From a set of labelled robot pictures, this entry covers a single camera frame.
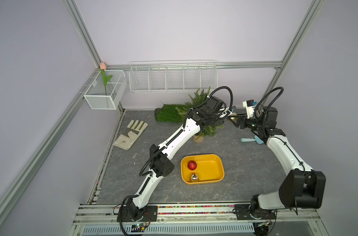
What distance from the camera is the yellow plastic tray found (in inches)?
33.2

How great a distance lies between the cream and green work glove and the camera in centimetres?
102

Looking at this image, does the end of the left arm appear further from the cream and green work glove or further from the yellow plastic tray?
the cream and green work glove

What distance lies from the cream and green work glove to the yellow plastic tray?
1.33 ft
